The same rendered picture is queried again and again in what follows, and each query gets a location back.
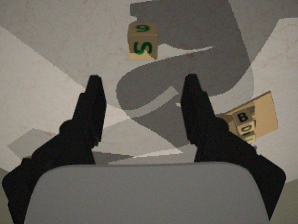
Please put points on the tan block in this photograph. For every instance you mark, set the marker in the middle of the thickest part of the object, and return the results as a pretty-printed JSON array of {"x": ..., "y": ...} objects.
[
  {"x": 248, "y": 137},
  {"x": 142, "y": 41},
  {"x": 243, "y": 121}
]

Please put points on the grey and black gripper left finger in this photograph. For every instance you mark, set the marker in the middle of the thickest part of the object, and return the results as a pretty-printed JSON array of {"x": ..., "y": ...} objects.
[{"x": 68, "y": 146}]

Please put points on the tan flat mat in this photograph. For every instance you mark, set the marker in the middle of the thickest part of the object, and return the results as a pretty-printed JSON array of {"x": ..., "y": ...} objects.
[{"x": 262, "y": 111}]

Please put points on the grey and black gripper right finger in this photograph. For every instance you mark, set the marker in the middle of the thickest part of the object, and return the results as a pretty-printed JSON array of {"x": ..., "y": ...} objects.
[{"x": 203, "y": 128}]

